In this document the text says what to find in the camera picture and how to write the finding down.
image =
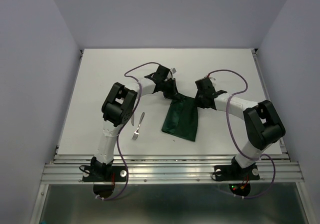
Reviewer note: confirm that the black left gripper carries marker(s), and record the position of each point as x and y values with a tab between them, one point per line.
173	91

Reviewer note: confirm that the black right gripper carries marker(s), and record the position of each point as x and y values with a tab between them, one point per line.
198	103

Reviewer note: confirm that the dark green cloth napkin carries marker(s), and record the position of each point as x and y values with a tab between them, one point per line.
182	118

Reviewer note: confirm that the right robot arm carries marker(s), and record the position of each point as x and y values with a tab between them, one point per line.
262	122

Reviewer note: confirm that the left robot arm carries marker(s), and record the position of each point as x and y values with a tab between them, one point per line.
119	106

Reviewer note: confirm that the silver table knife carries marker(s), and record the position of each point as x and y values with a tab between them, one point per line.
132	119

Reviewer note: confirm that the silver fork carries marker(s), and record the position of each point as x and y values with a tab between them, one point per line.
136	133

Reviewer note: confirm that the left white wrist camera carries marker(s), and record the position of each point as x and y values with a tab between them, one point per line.
173	71

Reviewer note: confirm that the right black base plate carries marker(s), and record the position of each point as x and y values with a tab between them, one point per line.
235	173

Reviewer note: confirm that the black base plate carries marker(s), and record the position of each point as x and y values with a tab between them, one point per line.
118	174
235	173

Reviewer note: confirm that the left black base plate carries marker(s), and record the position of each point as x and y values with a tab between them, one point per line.
118	174

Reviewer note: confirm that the aluminium frame rail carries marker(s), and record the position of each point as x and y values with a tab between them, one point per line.
173	189

